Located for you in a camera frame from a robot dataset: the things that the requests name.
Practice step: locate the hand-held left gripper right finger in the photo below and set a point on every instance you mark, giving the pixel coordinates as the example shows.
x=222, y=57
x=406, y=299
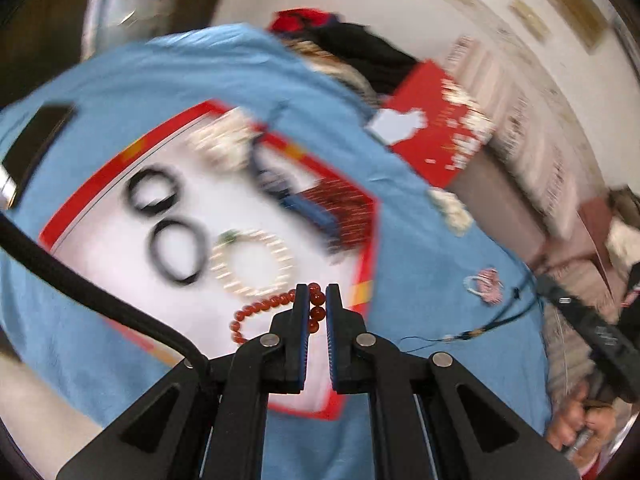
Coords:
x=334, y=355

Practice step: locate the blue blanket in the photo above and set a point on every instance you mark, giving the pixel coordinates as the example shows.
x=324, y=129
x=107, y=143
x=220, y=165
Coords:
x=425, y=310

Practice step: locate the person's right hand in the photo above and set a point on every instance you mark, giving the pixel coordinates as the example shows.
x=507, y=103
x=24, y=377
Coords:
x=565, y=425

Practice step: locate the white tray with red border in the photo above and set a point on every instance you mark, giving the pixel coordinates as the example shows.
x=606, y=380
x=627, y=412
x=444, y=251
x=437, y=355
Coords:
x=125, y=240

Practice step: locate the red box with white flowers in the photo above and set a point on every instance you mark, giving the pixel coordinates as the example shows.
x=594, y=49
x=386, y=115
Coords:
x=425, y=135

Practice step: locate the silver metal basin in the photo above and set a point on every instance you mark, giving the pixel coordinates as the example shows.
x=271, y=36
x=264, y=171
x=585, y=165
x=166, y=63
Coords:
x=115, y=0

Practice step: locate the black rectangular object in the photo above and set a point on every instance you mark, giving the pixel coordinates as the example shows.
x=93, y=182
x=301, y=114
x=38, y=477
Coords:
x=40, y=145

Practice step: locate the cream scrunchie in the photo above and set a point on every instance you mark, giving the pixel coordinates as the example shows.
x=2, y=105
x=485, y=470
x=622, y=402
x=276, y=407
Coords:
x=450, y=210

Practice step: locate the pile of clothes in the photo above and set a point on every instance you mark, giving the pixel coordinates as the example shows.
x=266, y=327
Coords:
x=360, y=50

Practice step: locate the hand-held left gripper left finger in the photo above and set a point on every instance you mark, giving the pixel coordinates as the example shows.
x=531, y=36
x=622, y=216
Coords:
x=299, y=350

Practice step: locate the striped floral pillow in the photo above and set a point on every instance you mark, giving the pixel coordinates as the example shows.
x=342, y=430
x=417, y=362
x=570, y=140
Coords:
x=525, y=135

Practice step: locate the small framed picture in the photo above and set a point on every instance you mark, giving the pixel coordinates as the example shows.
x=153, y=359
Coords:
x=527, y=17

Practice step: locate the striped bow hair clip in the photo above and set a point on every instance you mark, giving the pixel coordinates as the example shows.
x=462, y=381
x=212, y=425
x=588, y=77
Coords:
x=310, y=215

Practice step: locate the large framed picture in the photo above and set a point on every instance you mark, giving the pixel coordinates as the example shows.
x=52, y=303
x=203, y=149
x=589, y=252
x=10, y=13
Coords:
x=575, y=5

